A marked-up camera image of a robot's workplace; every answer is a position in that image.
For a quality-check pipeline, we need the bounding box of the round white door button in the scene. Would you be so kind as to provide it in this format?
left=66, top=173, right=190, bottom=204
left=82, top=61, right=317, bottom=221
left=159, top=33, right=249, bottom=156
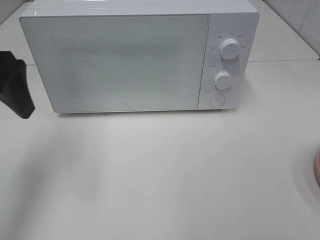
left=210, top=94, right=226, bottom=107

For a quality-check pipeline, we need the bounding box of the upper white power knob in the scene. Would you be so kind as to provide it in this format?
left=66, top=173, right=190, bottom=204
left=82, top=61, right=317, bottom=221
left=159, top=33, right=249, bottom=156
left=219, top=37, right=241, bottom=61

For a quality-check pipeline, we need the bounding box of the white microwave door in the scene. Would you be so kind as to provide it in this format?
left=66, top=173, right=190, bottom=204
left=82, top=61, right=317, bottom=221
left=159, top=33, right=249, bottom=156
left=20, top=14, right=209, bottom=113

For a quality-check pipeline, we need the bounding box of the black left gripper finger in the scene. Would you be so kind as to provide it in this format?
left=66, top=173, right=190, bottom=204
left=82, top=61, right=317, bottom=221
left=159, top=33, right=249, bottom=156
left=0, top=51, right=27, bottom=95
left=0, top=72, right=35, bottom=119

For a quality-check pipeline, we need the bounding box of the white microwave oven body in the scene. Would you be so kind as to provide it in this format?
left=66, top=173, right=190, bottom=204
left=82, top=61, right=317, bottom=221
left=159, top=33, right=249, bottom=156
left=19, top=0, right=260, bottom=113

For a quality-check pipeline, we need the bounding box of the pink round plate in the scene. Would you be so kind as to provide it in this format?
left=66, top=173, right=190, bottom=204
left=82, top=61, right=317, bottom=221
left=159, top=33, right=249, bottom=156
left=314, top=150, right=320, bottom=187

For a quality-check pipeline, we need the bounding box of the white timer knob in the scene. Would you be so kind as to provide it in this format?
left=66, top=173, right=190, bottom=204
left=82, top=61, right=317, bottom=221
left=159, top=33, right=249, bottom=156
left=213, top=71, right=233, bottom=90

